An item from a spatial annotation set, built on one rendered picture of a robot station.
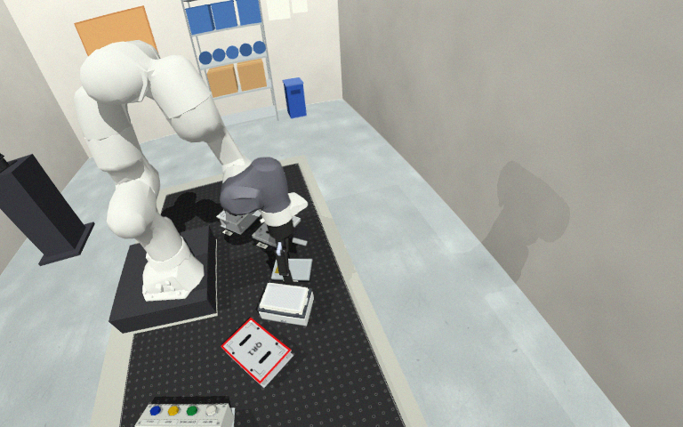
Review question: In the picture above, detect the white operator button panel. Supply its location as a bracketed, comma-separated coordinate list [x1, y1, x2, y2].
[134, 404, 235, 427]

